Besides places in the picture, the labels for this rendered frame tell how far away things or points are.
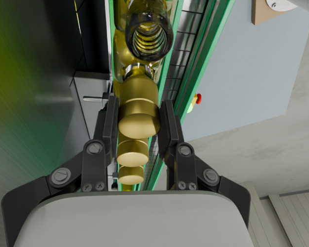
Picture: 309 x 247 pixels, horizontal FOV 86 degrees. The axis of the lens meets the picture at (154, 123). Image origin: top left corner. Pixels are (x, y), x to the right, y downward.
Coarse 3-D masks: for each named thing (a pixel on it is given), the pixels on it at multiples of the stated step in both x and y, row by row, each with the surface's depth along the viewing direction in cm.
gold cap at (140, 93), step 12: (132, 84) 14; (144, 84) 14; (120, 96) 14; (132, 96) 13; (144, 96) 13; (156, 96) 14; (120, 108) 13; (132, 108) 12; (144, 108) 12; (156, 108) 13; (120, 120) 12; (132, 120) 12; (144, 120) 12; (156, 120) 12; (132, 132) 13; (144, 132) 13; (156, 132) 14
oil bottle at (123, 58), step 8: (120, 40) 16; (120, 48) 16; (120, 56) 16; (128, 56) 16; (120, 64) 17; (128, 64) 16; (152, 64) 17; (160, 64) 17; (120, 72) 17; (160, 72) 18; (120, 80) 18
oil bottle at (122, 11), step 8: (120, 0) 13; (128, 0) 12; (168, 0) 13; (176, 0) 13; (120, 8) 13; (168, 8) 13; (176, 8) 14; (120, 16) 13; (120, 24) 14; (144, 24) 16; (152, 24) 16; (120, 32) 15
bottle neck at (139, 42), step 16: (144, 0) 10; (160, 0) 11; (128, 16) 10; (144, 16) 9; (160, 16) 9; (128, 32) 9; (144, 32) 13; (160, 32) 12; (128, 48) 10; (144, 48) 11; (160, 48) 11
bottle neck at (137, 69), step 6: (132, 66) 16; (138, 66) 16; (144, 66) 16; (126, 72) 16; (132, 72) 15; (138, 72) 15; (144, 72) 15; (150, 72) 16; (126, 78) 15; (150, 78) 16
